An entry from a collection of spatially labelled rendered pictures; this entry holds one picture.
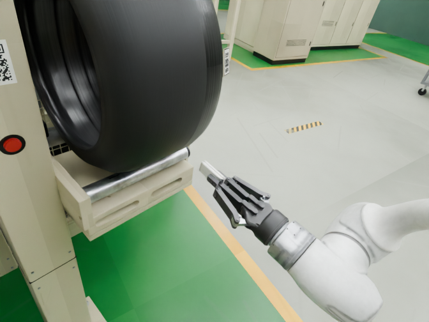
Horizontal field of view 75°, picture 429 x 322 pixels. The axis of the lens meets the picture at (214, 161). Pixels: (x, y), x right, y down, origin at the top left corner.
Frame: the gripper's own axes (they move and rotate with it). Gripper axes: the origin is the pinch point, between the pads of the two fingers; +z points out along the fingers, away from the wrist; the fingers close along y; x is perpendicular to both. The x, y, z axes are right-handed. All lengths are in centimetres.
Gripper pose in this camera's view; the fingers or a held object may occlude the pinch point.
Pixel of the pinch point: (211, 174)
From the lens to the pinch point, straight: 67.1
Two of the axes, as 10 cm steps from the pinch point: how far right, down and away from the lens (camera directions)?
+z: -7.0, -6.0, 4.0
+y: -6.8, 3.6, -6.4
